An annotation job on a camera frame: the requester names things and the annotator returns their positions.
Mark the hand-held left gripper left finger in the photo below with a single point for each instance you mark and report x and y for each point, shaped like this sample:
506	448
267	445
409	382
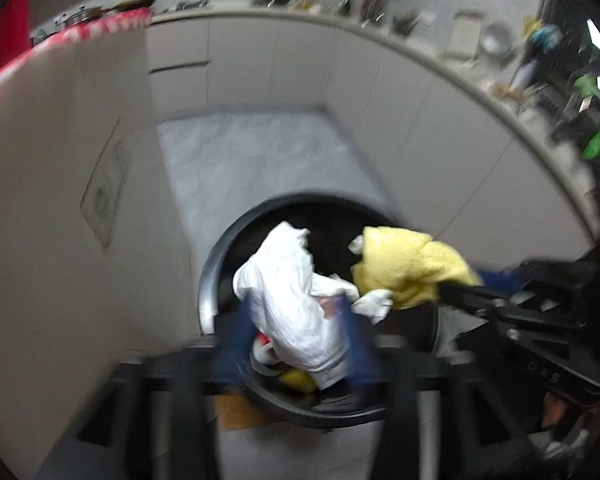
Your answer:
235	340

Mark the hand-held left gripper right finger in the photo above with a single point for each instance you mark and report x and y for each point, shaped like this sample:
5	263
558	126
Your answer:
357	345

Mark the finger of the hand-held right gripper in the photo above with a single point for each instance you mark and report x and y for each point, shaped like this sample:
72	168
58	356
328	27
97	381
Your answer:
470	297
500	277

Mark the white tissue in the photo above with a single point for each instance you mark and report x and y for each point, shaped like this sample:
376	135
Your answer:
290	300

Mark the yellow cloth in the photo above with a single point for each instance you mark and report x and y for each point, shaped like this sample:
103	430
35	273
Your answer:
410	265

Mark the black round trash bin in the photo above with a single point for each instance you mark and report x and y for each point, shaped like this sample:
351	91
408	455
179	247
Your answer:
220	270

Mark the person's right hand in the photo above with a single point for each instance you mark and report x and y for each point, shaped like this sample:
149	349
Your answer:
557	410

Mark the yellow scrap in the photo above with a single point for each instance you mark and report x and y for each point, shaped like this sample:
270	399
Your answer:
296	379

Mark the brown cardboard piece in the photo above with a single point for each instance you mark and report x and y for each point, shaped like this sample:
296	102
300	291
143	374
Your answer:
242	412

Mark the green object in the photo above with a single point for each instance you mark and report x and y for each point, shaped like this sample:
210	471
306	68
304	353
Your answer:
587	85
596	142

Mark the grey panel plate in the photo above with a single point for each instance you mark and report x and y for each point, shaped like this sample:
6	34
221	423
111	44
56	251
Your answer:
107	187

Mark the white kitchen island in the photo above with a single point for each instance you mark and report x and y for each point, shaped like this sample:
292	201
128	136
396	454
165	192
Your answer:
45	235

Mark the steel bowl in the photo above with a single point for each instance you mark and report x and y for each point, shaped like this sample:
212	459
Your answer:
497	40

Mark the white tray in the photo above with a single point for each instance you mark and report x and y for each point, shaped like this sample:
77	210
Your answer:
465	35

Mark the blue round object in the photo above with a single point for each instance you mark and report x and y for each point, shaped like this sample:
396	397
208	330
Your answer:
547	36

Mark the white kitchen counter cabinets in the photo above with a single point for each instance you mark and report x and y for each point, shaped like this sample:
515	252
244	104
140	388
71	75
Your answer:
290	70

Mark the dark glass bottle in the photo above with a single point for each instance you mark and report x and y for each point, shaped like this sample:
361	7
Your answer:
347	0

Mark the yellow oil bottle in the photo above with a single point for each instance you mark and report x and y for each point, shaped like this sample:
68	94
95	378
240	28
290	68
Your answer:
305	2

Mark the black frying pan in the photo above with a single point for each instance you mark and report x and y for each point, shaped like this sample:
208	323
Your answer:
130	5

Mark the steel cooking pot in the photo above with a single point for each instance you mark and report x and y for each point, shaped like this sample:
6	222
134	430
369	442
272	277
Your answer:
80	16

